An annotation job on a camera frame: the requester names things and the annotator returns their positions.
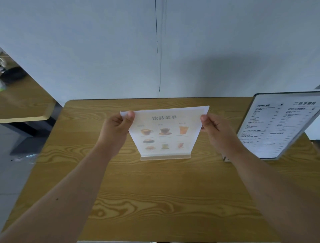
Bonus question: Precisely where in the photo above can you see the neighbouring wooden table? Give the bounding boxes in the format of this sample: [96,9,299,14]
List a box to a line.
[0,75,63,156]

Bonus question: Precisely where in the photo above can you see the person's right hand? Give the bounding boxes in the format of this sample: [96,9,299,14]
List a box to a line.
[200,113,242,161]

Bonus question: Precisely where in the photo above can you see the grey framed coffee menu stand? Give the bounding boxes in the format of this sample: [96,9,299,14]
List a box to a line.
[222,91,320,163]

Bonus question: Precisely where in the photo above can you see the clear acrylic drinks menu stand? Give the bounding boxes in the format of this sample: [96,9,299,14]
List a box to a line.
[120,105,210,161]

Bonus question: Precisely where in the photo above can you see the person's left forearm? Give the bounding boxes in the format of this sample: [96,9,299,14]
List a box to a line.
[0,141,113,243]

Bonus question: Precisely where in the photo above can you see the person's right forearm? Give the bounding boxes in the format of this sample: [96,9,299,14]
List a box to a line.
[221,150,320,243]

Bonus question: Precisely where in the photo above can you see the black round object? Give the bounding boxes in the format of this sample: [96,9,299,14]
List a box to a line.
[0,66,27,84]

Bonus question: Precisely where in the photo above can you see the person's left hand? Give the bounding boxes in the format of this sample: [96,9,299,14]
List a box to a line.
[96,110,135,158]

